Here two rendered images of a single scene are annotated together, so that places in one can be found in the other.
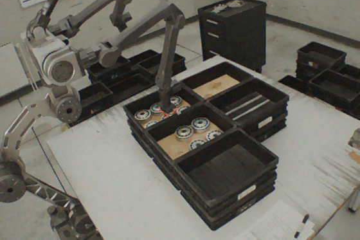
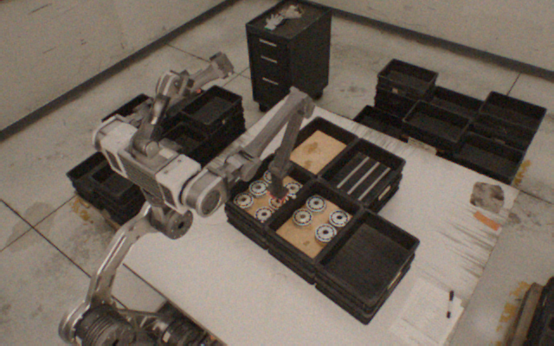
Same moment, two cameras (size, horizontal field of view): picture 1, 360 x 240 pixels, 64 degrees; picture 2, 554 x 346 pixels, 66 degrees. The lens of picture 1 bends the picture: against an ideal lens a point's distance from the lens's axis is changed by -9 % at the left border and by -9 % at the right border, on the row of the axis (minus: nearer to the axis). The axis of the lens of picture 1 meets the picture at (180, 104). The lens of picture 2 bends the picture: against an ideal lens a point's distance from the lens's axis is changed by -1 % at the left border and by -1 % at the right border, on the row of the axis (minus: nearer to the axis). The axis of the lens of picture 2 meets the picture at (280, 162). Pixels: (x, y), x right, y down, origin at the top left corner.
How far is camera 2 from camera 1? 0.80 m
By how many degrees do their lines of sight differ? 18
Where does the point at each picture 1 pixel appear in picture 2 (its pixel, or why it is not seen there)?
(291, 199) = (430, 276)
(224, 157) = (356, 242)
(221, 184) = (364, 275)
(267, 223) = (415, 306)
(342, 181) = (475, 247)
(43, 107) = (142, 226)
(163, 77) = (282, 166)
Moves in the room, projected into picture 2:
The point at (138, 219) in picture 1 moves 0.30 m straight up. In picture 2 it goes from (281, 329) to (278, 297)
